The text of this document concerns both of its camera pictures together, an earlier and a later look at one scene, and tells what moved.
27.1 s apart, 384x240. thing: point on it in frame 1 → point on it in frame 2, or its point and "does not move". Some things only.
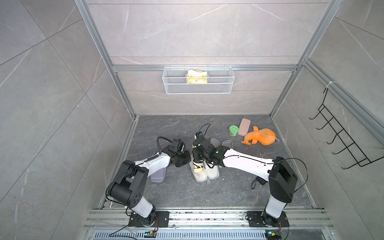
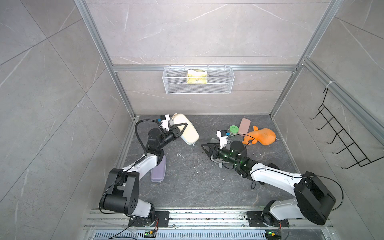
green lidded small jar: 233,130 does not move
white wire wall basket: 179,80 does not move
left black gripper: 187,158 → 174,133
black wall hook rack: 349,143 does not move
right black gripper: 194,152 → 214,149
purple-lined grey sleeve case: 158,176 does not move
